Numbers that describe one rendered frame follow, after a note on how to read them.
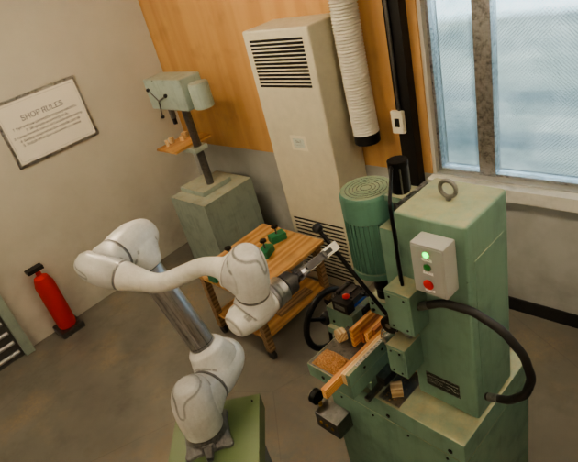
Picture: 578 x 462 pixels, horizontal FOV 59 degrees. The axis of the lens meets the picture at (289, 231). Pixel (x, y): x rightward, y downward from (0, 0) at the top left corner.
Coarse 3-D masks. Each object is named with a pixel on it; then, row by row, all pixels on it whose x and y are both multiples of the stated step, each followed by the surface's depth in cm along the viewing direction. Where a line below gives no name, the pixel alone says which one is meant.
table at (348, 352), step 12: (348, 336) 194; (324, 348) 191; (336, 348) 190; (348, 348) 188; (360, 348) 187; (312, 360) 188; (384, 360) 184; (312, 372) 188; (324, 372) 181; (372, 372) 180; (360, 384) 176
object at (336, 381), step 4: (372, 336) 185; (376, 336) 185; (372, 340) 184; (368, 344) 182; (364, 348) 181; (360, 352) 180; (356, 356) 179; (352, 360) 177; (348, 364) 177; (340, 368) 176; (344, 368) 175; (340, 372) 174; (336, 376) 173; (340, 376) 173; (328, 380) 172; (332, 380) 172; (336, 380) 172; (340, 380) 174; (328, 384) 171; (332, 384) 171; (336, 384) 172; (340, 384) 174; (324, 388) 170; (328, 388) 170; (332, 388) 171; (336, 388) 173; (324, 392) 170; (328, 392) 170; (332, 392) 172; (324, 396) 171; (328, 396) 171
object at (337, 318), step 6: (366, 300) 200; (330, 306) 202; (330, 312) 203; (336, 312) 200; (354, 312) 196; (360, 312) 196; (330, 318) 205; (336, 318) 202; (342, 318) 199; (348, 318) 196; (354, 318) 195; (360, 318) 197; (336, 324) 205; (342, 324) 201; (348, 324) 198
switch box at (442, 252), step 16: (416, 240) 135; (432, 240) 133; (448, 240) 131; (416, 256) 136; (432, 256) 131; (448, 256) 130; (416, 272) 139; (432, 272) 134; (448, 272) 132; (416, 288) 142; (448, 288) 134
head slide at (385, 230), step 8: (384, 224) 157; (384, 232) 155; (384, 240) 157; (392, 240) 155; (384, 248) 159; (392, 248) 156; (384, 256) 161; (392, 256) 158; (392, 264) 160; (392, 272) 162
